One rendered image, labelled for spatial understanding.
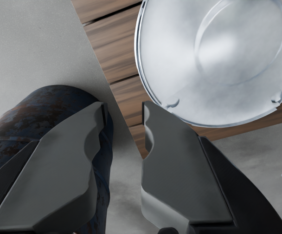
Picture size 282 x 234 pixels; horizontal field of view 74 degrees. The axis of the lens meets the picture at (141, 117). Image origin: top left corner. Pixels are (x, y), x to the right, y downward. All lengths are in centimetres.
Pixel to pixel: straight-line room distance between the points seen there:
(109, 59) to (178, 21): 11
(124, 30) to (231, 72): 17
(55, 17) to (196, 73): 50
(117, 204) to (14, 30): 97
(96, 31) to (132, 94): 11
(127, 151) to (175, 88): 62
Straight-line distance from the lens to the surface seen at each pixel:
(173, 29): 29
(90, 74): 71
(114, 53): 31
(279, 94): 41
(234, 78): 33
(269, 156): 114
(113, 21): 30
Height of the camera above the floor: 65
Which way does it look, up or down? 57 degrees down
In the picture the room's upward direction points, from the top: 176 degrees clockwise
